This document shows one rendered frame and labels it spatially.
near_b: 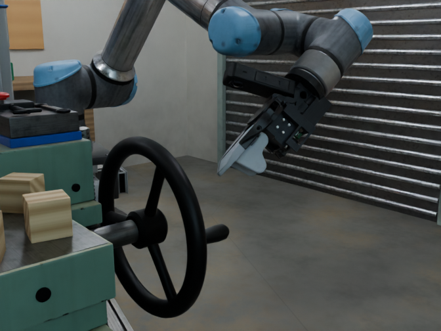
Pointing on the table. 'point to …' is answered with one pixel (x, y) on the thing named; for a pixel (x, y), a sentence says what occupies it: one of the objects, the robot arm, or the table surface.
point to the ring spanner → (52, 108)
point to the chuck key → (22, 110)
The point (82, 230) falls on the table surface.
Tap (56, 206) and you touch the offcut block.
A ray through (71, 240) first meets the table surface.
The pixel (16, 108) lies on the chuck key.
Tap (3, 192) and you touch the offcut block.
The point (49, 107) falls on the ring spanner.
